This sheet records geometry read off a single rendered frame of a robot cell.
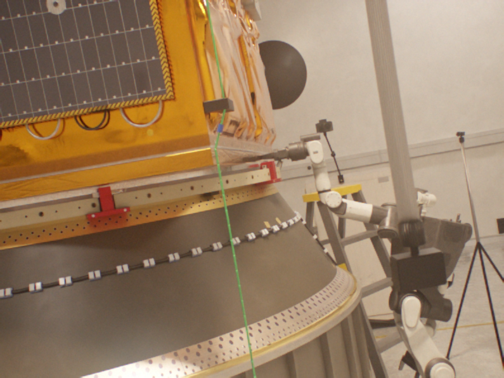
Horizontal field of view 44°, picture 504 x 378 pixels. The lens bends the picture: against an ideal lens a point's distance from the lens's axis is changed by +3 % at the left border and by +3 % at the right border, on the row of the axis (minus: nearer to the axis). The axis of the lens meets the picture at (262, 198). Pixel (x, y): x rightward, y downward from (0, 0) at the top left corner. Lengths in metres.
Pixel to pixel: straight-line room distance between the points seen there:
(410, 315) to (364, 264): 2.96
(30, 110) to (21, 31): 0.20
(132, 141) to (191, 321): 0.57
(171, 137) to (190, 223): 0.44
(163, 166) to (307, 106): 8.27
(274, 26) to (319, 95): 1.29
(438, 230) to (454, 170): 7.23
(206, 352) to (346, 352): 0.69
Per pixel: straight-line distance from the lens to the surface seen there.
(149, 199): 1.97
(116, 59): 1.69
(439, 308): 3.10
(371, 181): 5.89
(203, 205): 2.10
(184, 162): 1.67
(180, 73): 1.68
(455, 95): 10.15
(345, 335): 2.35
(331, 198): 2.83
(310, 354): 2.12
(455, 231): 2.98
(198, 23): 1.74
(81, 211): 1.94
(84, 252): 1.94
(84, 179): 1.76
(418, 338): 3.10
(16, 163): 1.83
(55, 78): 1.75
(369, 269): 5.97
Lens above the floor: 1.71
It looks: 3 degrees down
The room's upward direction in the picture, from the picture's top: 10 degrees counter-clockwise
